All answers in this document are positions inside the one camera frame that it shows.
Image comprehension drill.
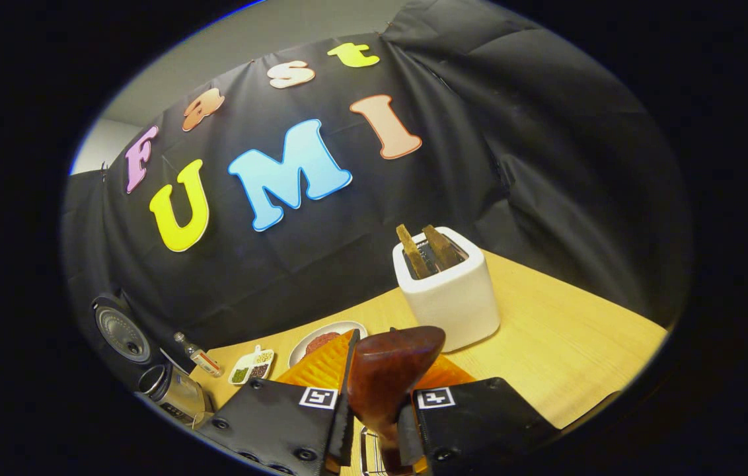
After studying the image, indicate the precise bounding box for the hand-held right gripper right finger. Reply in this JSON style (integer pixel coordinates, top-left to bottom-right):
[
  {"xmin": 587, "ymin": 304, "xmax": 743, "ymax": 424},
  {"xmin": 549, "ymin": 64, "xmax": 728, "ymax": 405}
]
[{"xmin": 397, "ymin": 354, "xmax": 556, "ymax": 476}]

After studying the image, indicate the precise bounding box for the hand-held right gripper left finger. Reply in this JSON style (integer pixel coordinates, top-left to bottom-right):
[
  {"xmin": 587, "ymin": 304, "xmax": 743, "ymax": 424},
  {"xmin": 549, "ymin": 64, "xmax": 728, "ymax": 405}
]
[{"xmin": 214, "ymin": 329, "xmax": 360, "ymax": 476}]

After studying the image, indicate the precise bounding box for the brown wooden spoon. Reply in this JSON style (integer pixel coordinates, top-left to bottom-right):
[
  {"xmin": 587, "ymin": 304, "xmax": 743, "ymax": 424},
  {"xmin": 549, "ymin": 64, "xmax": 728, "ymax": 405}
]
[{"xmin": 348, "ymin": 325, "xmax": 446, "ymax": 473}]

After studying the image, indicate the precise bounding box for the grey rice cooker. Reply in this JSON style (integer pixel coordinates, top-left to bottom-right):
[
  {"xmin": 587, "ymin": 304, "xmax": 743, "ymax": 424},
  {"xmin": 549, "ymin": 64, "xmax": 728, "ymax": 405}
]
[{"xmin": 90, "ymin": 293, "xmax": 216, "ymax": 429}]

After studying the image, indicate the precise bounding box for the white divided bean dish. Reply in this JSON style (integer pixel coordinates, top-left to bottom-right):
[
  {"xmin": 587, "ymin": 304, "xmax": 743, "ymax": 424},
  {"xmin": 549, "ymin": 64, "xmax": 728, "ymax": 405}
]
[{"xmin": 229, "ymin": 344, "xmax": 276, "ymax": 386}]

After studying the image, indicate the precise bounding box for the brown meat piece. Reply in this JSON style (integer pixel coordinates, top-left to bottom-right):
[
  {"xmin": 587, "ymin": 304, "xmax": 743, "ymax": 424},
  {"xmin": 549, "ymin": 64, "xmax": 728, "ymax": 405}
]
[{"xmin": 305, "ymin": 332, "xmax": 342, "ymax": 358}]

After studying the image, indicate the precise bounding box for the small glass bottle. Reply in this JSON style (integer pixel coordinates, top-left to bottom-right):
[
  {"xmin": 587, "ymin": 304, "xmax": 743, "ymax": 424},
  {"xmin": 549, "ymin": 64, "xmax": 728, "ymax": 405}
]
[{"xmin": 174, "ymin": 332, "xmax": 224, "ymax": 378}]

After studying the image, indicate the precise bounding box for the white round plate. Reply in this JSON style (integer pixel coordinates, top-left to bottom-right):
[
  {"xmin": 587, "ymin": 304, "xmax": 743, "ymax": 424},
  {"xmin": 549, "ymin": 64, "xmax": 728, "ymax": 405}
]
[{"xmin": 288, "ymin": 321, "xmax": 368, "ymax": 368}]

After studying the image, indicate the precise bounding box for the white toaster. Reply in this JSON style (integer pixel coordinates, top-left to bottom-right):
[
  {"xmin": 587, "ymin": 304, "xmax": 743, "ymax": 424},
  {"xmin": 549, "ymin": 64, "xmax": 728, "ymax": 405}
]
[{"xmin": 392, "ymin": 227, "xmax": 501, "ymax": 353}]

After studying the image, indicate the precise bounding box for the brown toast slice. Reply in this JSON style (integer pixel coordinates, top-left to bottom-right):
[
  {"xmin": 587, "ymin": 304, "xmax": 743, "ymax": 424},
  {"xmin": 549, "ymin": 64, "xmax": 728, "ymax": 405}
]
[
  {"xmin": 422, "ymin": 225, "xmax": 462, "ymax": 270},
  {"xmin": 396, "ymin": 224, "xmax": 432, "ymax": 280}
]

